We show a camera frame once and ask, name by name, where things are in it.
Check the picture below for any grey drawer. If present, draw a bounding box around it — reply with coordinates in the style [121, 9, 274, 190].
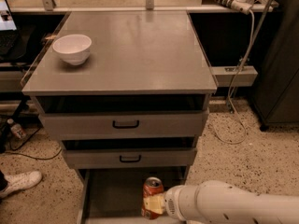
[39, 110, 208, 140]
[63, 137, 197, 169]

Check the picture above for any white ceramic bowl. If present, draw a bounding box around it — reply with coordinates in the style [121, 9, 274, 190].
[52, 35, 92, 65]

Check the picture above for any white sneaker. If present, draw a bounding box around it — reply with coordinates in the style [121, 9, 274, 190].
[0, 171, 42, 199]

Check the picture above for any open bottom drawer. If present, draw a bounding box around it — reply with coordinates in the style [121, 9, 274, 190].
[76, 167, 186, 224]

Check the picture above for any grey metal bracket box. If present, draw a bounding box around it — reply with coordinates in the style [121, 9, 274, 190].
[212, 66, 258, 87]

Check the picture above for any top grey drawer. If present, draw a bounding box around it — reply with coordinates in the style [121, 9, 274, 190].
[39, 110, 208, 140]

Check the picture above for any black floor cable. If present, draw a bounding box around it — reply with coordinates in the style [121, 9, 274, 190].
[4, 126, 63, 161]

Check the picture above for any middle grey drawer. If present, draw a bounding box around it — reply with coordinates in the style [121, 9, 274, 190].
[63, 137, 197, 169]

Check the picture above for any grey drawer cabinet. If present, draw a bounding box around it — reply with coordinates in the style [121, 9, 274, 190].
[21, 10, 218, 224]

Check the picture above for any white power strip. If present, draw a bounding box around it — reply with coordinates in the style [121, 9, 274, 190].
[214, 0, 252, 15]

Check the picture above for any dark cabinet at right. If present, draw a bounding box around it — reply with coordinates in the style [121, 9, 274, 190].
[250, 0, 299, 131]

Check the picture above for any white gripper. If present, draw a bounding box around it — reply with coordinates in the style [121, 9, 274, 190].
[143, 186, 186, 221]

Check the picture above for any white power cable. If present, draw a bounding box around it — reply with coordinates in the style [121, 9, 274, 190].
[207, 9, 256, 145]

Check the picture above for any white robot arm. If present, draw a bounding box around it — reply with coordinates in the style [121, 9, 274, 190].
[143, 180, 299, 224]

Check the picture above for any laptop computer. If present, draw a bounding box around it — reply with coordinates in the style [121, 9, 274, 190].
[0, 0, 20, 57]

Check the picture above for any orange soda can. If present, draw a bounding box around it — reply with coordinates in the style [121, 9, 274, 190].
[141, 176, 164, 220]

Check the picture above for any plastic bottle on floor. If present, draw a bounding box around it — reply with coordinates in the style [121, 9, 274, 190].
[7, 119, 26, 139]

